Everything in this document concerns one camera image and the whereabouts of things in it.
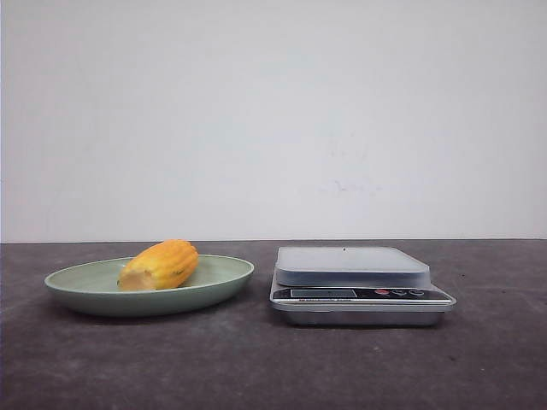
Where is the yellow corn cob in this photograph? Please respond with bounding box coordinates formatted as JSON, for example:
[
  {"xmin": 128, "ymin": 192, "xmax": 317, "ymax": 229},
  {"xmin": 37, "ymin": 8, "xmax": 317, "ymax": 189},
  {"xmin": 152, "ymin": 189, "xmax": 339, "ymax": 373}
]
[{"xmin": 117, "ymin": 239, "xmax": 198, "ymax": 291}]

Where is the silver digital kitchen scale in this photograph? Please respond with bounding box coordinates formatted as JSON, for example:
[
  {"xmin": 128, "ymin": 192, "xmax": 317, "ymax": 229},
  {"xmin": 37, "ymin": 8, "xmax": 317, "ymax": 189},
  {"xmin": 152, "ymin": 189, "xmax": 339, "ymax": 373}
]
[{"xmin": 270, "ymin": 246, "xmax": 456, "ymax": 326}]

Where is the green round plate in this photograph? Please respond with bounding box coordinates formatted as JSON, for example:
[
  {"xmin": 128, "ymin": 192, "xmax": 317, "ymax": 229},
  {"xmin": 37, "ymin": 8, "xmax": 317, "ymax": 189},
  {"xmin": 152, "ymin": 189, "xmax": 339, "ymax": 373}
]
[{"xmin": 44, "ymin": 255, "xmax": 255, "ymax": 317}]

